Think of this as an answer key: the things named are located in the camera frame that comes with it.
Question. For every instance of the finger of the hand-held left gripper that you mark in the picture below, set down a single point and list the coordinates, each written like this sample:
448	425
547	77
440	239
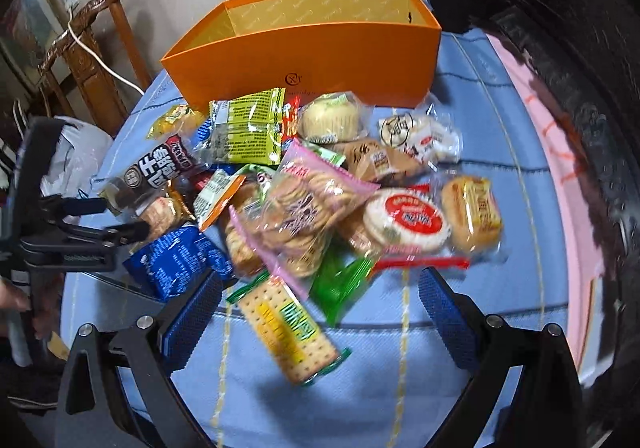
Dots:
75	205
115	234

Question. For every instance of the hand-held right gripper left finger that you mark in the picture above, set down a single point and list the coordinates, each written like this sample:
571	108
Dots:
192	318

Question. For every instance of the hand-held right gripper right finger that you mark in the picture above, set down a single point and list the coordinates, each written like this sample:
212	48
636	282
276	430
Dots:
445	323

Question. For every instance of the large blue snack packet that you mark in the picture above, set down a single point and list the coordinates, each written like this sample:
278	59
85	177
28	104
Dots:
170	263

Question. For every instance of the yellow label bread packet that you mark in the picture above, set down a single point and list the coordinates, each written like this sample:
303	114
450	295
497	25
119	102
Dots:
472	213

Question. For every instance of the yellow-green snack packet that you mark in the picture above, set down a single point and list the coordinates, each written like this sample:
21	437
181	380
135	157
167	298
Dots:
247	132

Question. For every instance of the orange cardboard box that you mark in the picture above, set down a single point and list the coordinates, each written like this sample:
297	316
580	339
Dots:
310	57

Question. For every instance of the person's left hand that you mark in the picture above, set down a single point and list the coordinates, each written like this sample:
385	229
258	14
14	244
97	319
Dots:
15	300

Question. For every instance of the white plastic bag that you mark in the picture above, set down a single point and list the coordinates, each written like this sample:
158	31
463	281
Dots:
75	157

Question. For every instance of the black chocolate snack packet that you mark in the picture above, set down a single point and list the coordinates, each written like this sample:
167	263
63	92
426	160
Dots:
145	172

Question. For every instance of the pink-edged round cracker packet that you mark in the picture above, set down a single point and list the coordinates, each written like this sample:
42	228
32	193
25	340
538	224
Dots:
240	248
300	208

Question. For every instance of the green-edged square cracker packet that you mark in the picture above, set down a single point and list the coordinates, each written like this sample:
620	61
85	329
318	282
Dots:
285	328

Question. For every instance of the red-white round rice cracker packet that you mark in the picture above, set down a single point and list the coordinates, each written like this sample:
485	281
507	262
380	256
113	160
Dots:
405	223

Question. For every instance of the bright green snack packet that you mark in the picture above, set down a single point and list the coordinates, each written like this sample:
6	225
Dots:
340	288

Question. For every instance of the yellow snack packet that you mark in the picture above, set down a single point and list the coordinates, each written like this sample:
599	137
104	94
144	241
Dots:
175	120

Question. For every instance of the brown wooden chair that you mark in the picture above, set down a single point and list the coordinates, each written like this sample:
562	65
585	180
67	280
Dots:
95	77

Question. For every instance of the small blue snack packet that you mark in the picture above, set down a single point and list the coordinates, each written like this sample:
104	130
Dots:
202	132

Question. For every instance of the brown pastry packet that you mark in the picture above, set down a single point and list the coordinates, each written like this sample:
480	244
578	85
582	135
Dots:
380	162

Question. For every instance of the framed picture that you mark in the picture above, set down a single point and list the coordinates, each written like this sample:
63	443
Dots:
25	17

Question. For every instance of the pink cloth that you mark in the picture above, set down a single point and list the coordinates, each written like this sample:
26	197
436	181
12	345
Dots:
550	152

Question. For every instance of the red snack packet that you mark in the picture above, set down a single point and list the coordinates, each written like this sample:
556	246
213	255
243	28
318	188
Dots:
290	125

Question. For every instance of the light green snack packet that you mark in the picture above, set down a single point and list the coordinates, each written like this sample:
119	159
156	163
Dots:
320	155

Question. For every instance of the dark carved wooden furniture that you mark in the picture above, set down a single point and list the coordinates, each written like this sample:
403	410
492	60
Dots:
575	77

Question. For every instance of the white wall socket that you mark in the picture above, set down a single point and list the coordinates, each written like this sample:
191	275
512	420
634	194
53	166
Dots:
71	0

